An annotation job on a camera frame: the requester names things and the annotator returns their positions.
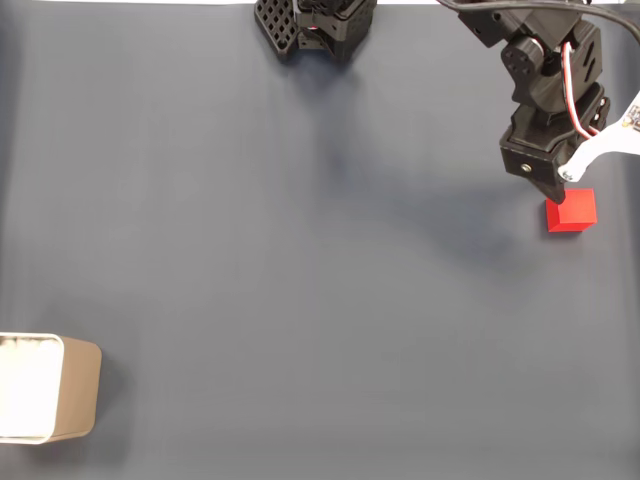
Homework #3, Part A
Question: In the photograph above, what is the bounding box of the red cube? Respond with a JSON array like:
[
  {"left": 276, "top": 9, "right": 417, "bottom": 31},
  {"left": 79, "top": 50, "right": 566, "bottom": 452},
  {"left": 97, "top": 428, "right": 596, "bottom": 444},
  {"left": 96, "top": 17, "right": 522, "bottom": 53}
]
[{"left": 544, "top": 188, "right": 599, "bottom": 235}]

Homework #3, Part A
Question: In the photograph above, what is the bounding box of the beige metal tin box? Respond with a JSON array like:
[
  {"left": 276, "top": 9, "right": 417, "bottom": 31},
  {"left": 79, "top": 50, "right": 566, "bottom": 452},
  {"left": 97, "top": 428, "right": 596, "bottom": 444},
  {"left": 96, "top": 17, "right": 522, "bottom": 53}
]
[{"left": 0, "top": 332, "right": 104, "bottom": 446}]

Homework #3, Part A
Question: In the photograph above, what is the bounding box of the white tissue paper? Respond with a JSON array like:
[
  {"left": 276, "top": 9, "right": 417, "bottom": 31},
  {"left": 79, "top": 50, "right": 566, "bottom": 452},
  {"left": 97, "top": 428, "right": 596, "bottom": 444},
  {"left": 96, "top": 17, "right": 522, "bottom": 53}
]
[{"left": 0, "top": 335, "right": 62, "bottom": 440}]

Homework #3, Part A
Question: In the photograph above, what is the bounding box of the red white black servo wire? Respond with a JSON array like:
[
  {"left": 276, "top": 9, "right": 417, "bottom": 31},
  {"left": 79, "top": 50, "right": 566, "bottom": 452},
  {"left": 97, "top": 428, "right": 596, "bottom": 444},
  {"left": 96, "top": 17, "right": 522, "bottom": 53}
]
[{"left": 560, "top": 42, "right": 601, "bottom": 139}]

